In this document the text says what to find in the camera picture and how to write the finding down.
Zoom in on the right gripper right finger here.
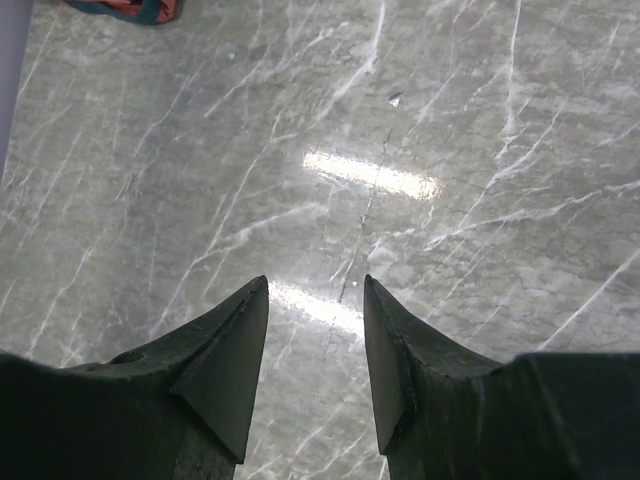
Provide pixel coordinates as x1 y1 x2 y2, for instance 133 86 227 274
364 276 515 456

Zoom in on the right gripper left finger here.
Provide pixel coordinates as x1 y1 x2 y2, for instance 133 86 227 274
63 276 269 464

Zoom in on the folded red tank top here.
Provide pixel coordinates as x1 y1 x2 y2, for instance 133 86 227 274
63 0 184 26

